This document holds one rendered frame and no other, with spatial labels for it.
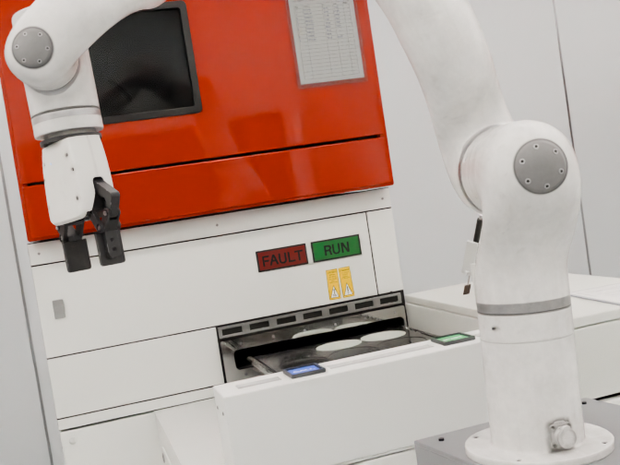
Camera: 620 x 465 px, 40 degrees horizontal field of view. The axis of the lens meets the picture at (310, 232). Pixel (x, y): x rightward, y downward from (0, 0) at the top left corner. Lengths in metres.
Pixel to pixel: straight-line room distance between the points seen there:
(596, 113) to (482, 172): 3.08
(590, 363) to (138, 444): 0.97
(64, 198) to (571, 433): 0.68
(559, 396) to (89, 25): 0.72
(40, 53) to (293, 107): 0.98
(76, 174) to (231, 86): 0.88
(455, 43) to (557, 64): 2.95
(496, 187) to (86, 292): 1.08
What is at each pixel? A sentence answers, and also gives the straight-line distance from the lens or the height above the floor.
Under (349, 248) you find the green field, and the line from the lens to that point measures 1.99.
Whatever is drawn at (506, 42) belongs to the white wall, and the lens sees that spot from 3.93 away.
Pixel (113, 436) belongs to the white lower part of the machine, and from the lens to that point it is 1.94.
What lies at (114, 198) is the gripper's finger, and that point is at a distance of 1.03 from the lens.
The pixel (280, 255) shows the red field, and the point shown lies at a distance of 1.94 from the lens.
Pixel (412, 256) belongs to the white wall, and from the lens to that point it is 3.66.
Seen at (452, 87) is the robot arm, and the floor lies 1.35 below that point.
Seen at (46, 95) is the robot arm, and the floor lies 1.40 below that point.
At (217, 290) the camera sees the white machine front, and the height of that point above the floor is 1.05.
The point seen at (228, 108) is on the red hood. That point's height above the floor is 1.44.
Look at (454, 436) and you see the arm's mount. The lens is 1.27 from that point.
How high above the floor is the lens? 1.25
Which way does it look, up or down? 3 degrees down
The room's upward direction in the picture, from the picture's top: 9 degrees counter-clockwise
